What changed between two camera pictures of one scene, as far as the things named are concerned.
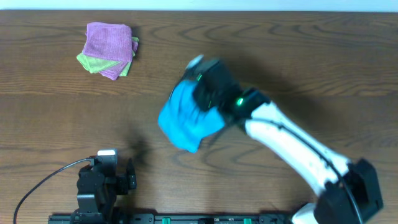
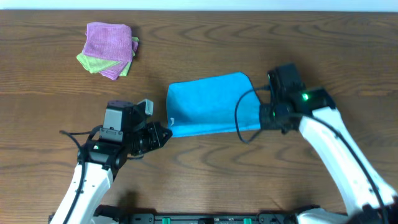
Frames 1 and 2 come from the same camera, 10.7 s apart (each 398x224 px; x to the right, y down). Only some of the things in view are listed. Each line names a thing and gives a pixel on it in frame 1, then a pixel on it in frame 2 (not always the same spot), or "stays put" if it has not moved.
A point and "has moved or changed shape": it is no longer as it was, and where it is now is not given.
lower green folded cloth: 125,71 stays put
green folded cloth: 94,65 stays put
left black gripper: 123,182 to 154,135
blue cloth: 185,123 has moved or changed shape
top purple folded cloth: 112,42 stays put
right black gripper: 198,96 to 265,122
